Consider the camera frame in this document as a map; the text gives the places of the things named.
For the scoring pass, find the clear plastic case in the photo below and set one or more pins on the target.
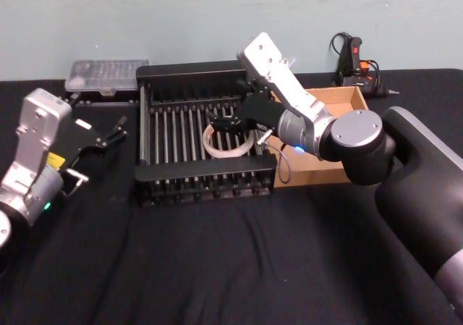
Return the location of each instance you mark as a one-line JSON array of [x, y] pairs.
[[105, 73]]

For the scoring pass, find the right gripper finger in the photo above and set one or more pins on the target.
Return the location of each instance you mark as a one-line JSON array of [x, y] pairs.
[[228, 124], [247, 87]]

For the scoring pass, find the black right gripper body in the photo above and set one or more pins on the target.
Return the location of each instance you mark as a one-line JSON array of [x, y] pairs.
[[260, 111]]

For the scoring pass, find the plain pale wall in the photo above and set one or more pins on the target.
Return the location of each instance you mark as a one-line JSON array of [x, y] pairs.
[[181, 13]]

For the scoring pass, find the black rack with steel bars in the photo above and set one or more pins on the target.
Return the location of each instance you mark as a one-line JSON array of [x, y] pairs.
[[202, 169]]

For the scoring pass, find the black table cloth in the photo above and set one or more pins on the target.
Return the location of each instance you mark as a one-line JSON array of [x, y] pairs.
[[217, 263]]

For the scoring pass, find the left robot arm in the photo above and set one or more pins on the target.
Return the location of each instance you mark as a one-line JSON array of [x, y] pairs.
[[34, 140]]

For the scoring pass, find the shallow brown cardboard tray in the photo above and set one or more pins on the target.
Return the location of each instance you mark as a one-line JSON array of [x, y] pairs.
[[340, 100]]

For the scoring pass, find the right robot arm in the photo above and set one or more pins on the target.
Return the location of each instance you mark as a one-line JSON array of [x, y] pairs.
[[416, 180]]

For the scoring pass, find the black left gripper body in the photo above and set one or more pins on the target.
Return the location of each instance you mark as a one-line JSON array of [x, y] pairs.
[[81, 144]]

